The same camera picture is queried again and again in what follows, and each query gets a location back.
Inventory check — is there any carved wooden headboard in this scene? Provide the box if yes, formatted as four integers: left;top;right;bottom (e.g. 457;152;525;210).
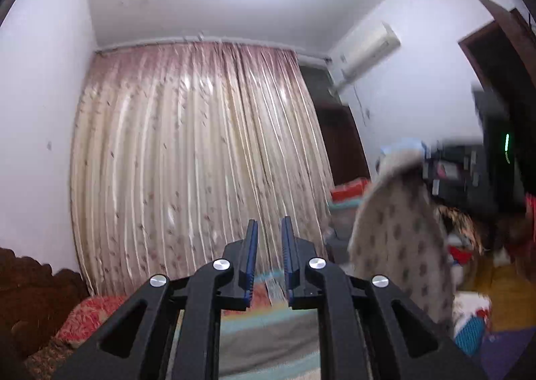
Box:
0;248;89;361

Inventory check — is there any red floral pillow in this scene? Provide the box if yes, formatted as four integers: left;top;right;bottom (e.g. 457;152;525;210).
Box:
24;296;126;379

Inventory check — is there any white wall air conditioner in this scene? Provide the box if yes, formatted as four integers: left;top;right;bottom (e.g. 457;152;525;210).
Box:
329;22;402;95

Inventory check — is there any dark wooden door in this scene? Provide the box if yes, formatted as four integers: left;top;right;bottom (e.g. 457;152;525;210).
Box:
459;0;535;195

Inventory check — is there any white fleece patterned sweater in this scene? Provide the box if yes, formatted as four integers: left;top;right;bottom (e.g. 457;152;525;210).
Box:
346;149;454;336

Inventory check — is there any beige floral curtain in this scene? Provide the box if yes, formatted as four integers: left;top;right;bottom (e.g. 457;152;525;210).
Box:
70;43;333;296

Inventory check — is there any striped quilted bedspread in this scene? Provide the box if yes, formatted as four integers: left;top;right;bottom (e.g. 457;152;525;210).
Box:
169;263;367;379

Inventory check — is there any dark wooden wardrobe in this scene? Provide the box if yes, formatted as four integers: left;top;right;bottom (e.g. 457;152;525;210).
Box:
300;65;370;186

